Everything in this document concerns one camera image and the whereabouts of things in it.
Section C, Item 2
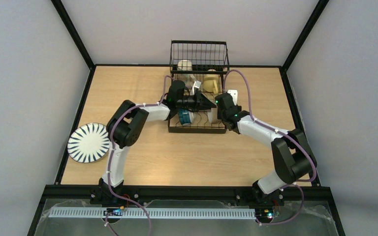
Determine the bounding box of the white bowl with dark rim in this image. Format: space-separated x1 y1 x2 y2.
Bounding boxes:
178 109 195 126

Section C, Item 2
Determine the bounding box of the yellow ceramic mug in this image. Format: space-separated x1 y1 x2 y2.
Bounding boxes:
202 74 220 94

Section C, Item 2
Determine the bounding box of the black wire dish rack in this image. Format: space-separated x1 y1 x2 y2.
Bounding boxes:
167 40 230 134

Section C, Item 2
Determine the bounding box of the seashell pattern ceramic mug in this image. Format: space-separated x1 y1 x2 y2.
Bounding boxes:
175 59 197 88

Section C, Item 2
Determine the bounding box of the plain white bowl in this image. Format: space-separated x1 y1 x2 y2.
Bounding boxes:
207 108 221 124

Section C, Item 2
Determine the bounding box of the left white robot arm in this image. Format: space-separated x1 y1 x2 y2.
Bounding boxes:
98 80 217 197

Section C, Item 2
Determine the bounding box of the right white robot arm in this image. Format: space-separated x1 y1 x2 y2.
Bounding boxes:
215 93 317 195

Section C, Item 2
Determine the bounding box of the blue striped white plate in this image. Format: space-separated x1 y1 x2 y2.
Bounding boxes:
67 122 110 164

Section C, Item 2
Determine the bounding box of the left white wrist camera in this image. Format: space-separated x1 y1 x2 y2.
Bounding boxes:
190 80 201 95

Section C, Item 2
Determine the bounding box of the white slotted cable duct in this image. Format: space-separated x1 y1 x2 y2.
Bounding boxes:
48 207 256 220

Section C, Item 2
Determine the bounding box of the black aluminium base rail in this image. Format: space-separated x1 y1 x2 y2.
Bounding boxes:
40 185 333 208

